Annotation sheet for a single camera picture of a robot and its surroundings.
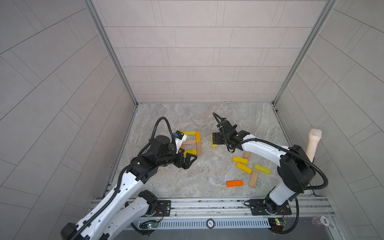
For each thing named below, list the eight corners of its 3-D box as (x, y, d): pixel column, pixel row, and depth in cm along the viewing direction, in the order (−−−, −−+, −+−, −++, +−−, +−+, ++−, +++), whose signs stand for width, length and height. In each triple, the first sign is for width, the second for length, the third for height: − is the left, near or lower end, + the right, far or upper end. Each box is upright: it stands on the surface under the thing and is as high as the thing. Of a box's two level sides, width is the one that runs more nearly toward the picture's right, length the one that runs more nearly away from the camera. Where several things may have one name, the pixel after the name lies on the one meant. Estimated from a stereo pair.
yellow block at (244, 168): (235, 166, 87) (235, 164, 86) (236, 162, 89) (237, 160, 87) (250, 175, 84) (251, 173, 82) (252, 171, 86) (253, 169, 84)
